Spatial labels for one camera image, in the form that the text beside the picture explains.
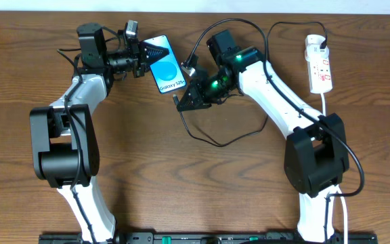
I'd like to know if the white power strip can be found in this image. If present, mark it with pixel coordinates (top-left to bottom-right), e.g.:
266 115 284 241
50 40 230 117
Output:
305 51 333 94

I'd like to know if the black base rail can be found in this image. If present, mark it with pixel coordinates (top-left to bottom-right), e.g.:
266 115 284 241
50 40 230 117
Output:
38 231 378 244

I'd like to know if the black USB charging cable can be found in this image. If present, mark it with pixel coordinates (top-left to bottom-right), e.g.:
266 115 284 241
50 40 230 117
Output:
172 21 328 148

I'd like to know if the white power strip cord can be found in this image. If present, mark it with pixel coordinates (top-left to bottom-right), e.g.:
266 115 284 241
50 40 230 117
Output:
320 91 349 244

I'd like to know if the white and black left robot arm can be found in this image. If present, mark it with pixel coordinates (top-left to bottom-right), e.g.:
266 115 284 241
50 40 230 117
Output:
29 20 171 243

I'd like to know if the blue screen Galaxy smartphone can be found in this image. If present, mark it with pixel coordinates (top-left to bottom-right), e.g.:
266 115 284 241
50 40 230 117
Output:
146 35 186 94

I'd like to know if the white USB charger plug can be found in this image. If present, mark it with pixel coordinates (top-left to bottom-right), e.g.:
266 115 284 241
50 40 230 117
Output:
305 35 330 62

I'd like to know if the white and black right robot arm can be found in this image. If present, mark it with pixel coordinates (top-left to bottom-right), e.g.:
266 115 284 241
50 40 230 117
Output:
174 30 349 243

